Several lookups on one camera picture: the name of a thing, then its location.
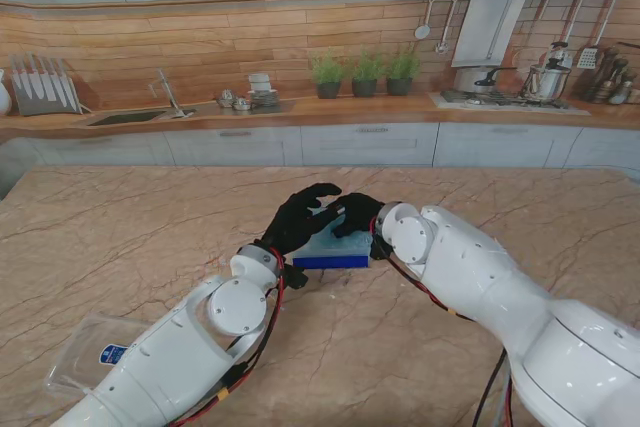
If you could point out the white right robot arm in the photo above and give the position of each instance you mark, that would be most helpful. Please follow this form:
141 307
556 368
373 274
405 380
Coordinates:
500 297

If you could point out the small silver bowls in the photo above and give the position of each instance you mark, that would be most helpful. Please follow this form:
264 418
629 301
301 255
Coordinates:
235 101

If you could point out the white lower kitchen cabinets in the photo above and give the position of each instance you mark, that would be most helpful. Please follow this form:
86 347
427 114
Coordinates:
370 144

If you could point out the hanging steel grater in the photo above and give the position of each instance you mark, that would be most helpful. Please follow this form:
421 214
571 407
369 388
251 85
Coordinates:
588 58

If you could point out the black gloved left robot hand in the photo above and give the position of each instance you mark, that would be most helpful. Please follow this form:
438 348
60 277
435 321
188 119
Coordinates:
295 227

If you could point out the hanging steel utensil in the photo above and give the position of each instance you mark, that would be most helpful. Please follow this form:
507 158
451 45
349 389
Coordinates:
440 47

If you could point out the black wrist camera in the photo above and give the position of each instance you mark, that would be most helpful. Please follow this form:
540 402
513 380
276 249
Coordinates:
380 247
296 279

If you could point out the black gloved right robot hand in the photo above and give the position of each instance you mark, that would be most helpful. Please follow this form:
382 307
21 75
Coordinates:
360 212

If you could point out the white jug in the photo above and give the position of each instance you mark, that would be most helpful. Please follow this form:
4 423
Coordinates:
4 97

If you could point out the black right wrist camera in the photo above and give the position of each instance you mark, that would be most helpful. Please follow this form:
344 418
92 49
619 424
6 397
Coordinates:
380 247

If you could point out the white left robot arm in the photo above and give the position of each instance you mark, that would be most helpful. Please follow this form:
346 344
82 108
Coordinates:
165 362

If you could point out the clear plastic crate blue strips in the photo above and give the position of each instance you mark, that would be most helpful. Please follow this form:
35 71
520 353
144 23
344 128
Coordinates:
330 262

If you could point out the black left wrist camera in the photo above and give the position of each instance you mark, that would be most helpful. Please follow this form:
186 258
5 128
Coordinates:
296 279

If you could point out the clear plastic crate lid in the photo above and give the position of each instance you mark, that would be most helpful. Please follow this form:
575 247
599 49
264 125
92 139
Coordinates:
85 347

